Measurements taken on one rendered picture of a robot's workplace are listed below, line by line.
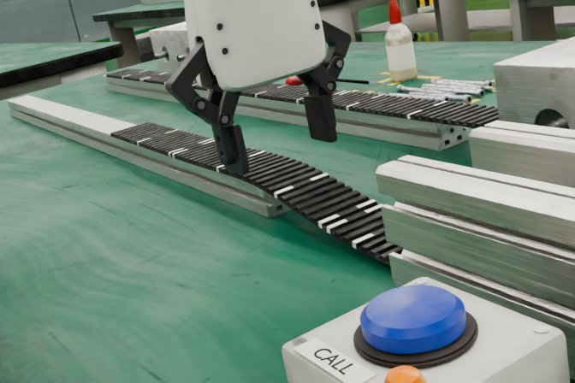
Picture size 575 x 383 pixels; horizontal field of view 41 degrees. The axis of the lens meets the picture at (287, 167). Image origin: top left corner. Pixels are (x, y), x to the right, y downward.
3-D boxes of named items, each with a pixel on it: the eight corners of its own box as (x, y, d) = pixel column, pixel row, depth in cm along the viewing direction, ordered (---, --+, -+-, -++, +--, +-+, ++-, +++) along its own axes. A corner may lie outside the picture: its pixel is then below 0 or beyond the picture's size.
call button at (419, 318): (346, 353, 31) (338, 308, 30) (421, 314, 32) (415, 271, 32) (412, 391, 27) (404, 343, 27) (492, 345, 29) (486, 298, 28)
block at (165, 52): (148, 79, 156) (137, 32, 153) (197, 66, 162) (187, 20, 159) (168, 81, 148) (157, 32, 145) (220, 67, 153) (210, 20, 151)
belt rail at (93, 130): (11, 115, 144) (7, 100, 143) (32, 109, 146) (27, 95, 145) (269, 218, 63) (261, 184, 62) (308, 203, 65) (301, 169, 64)
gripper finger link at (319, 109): (326, 54, 65) (340, 129, 67) (295, 62, 64) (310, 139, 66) (348, 55, 62) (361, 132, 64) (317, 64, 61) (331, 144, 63)
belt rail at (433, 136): (106, 90, 153) (103, 75, 152) (125, 85, 155) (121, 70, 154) (438, 151, 72) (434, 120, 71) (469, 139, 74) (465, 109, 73)
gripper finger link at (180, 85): (238, 13, 59) (260, 79, 61) (151, 50, 56) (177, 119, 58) (245, 13, 58) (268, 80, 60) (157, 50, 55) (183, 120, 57)
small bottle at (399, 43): (421, 78, 106) (409, -8, 102) (395, 84, 105) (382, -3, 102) (412, 74, 109) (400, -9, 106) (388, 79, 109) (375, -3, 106)
